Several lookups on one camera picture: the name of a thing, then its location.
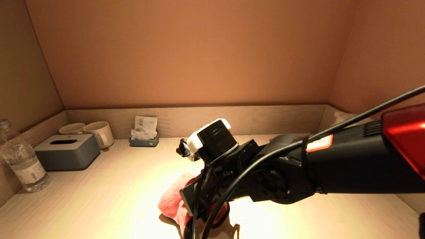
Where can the grey tissue box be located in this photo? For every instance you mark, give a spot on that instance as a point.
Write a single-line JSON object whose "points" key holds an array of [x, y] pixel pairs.
{"points": [[66, 156]]}

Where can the small grey sachet tray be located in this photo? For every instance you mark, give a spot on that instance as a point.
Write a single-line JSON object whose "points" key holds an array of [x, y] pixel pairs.
{"points": [[142, 143]]}

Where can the white ceramic mug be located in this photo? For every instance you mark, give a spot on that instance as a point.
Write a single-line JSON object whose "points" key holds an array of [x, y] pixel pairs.
{"points": [[99, 132], [71, 128]]}

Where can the crumpled white sachet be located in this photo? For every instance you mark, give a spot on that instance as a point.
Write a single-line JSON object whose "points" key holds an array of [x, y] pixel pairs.
{"points": [[142, 135]]}

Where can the red cloth with black trim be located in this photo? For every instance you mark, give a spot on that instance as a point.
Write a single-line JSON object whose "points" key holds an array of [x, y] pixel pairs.
{"points": [[169, 199]]}

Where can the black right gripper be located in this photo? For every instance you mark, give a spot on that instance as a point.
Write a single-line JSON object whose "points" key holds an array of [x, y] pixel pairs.
{"points": [[242, 156]]}

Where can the white electric kettle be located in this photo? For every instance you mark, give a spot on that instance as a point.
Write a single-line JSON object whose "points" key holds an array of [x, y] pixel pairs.
{"points": [[345, 118]]}

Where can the red and black right arm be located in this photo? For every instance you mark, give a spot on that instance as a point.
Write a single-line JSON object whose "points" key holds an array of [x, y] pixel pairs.
{"points": [[348, 166]]}

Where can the flat white tea sachet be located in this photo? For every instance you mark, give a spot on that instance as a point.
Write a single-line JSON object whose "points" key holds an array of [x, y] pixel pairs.
{"points": [[146, 123]]}

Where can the clear plastic water bottle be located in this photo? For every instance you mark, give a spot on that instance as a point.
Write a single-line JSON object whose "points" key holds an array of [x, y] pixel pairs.
{"points": [[23, 162]]}

